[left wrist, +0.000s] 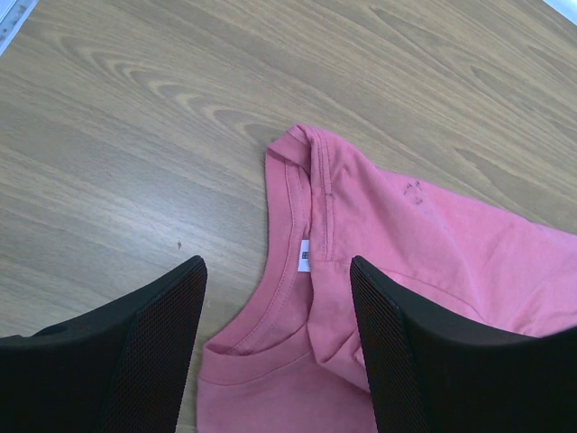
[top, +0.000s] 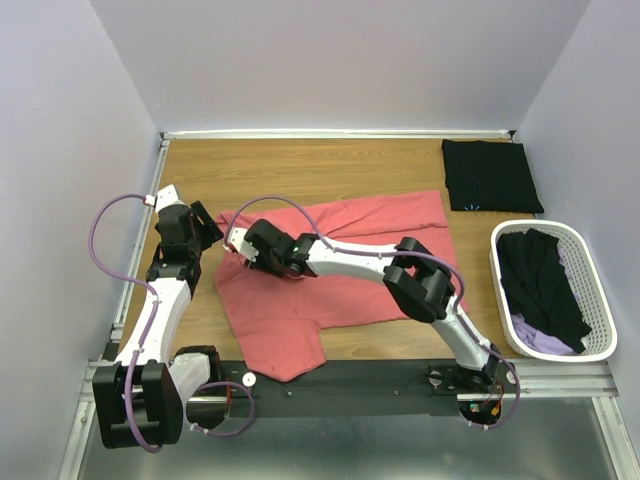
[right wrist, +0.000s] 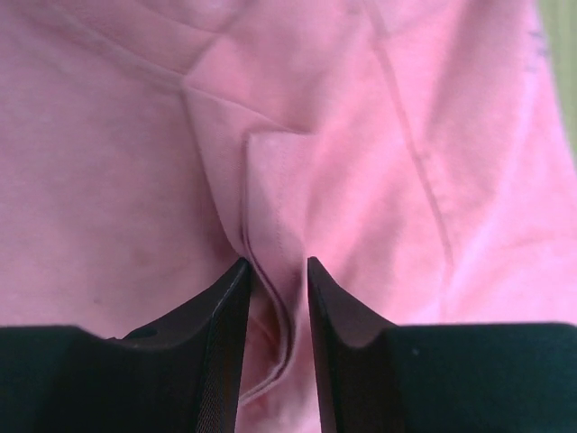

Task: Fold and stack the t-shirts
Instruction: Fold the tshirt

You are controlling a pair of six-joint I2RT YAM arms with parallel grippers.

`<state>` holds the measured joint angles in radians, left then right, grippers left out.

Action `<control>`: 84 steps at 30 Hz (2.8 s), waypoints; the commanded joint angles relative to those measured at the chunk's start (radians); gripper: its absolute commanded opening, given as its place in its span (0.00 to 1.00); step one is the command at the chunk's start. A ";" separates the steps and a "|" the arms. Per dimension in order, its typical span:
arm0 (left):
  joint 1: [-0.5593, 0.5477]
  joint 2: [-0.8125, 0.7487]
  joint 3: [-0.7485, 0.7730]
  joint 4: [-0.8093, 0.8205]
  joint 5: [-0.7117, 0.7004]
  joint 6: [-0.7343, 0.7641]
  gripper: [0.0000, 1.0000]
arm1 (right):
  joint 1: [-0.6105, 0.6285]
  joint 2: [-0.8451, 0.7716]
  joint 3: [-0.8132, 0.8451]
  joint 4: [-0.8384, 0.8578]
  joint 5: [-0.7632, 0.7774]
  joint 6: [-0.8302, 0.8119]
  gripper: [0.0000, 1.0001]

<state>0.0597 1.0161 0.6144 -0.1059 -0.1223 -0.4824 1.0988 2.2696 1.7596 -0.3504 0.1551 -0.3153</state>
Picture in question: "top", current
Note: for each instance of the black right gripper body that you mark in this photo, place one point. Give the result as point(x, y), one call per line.
point(269, 264)

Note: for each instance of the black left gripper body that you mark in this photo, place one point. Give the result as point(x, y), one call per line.
point(195, 246)

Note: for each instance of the pink t-shirt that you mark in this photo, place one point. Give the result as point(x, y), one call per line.
point(277, 322)

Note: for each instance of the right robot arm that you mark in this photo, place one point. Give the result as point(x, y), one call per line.
point(423, 287)

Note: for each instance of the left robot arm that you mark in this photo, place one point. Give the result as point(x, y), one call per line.
point(141, 398)

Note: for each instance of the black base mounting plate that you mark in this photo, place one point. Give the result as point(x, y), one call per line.
point(350, 388)

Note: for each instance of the folded black t-shirt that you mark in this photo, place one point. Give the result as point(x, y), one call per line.
point(489, 176)

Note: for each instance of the black t-shirt in basket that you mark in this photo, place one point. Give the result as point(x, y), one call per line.
point(545, 285)

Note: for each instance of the lavender t-shirt in basket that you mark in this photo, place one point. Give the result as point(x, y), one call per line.
point(545, 342)

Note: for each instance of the white plastic laundry basket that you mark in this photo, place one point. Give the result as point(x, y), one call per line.
point(584, 280)

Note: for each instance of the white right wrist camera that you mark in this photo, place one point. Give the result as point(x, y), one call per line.
point(236, 243)

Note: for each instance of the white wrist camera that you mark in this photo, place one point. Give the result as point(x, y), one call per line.
point(236, 243)
point(166, 197)

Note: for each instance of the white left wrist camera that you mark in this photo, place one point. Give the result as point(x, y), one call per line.
point(166, 197)

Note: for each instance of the white table edge rail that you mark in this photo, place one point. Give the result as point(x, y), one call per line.
point(302, 133)

